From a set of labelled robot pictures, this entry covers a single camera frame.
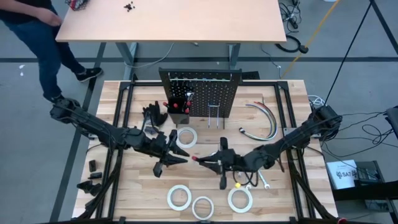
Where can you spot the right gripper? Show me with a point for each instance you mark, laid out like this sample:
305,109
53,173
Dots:
230,161

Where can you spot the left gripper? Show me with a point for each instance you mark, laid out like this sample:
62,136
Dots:
155,146

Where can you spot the white masking tape roll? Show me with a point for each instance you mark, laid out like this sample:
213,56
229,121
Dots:
186,127
168,197
203,198
240,188

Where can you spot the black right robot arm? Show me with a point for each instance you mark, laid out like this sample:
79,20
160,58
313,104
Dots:
295,137

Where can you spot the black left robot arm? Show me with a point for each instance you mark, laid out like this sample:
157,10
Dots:
99,130

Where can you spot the black pegboard bin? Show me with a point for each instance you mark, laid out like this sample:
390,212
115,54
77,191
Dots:
178,119

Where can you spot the silver combination wrench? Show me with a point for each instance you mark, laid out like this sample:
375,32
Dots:
248,186
263,180

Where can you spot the black grey work glove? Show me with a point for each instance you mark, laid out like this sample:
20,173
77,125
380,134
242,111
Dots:
154,113

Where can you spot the black metal pegboard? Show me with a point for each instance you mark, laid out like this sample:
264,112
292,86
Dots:
217,90

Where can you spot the small black plastic part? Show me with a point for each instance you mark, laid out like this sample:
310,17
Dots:
90,187
95,175
92,165

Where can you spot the person's shoe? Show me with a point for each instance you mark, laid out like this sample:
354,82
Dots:
57,99
88,74

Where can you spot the tan office desk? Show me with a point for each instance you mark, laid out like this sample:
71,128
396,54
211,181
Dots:
171,21

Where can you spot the pile of small black parts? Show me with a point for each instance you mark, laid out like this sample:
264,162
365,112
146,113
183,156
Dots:
129,6

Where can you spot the black equipment cart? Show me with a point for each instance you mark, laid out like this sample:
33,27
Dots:
367,193

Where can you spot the person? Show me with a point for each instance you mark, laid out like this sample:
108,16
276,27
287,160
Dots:
46,53

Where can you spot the person's hand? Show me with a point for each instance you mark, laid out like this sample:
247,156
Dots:
51,18

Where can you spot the black aluminium table frame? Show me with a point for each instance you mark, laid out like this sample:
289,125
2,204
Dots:
146,83

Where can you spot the black camera stand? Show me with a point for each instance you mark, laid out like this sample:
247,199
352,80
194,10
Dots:
385,26

